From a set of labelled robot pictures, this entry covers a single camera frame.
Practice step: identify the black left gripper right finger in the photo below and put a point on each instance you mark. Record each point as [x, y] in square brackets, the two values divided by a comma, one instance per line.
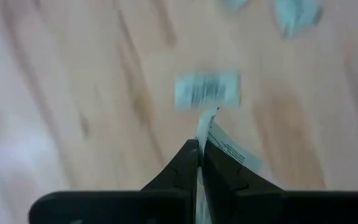
[225, 186]

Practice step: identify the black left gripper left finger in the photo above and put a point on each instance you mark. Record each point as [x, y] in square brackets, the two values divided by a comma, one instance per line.
[179, 186]

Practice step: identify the pale green stevia packet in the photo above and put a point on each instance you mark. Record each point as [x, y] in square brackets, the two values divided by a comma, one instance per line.
[235, 3]
[205, 124]
[208, 90]
[297, 17]

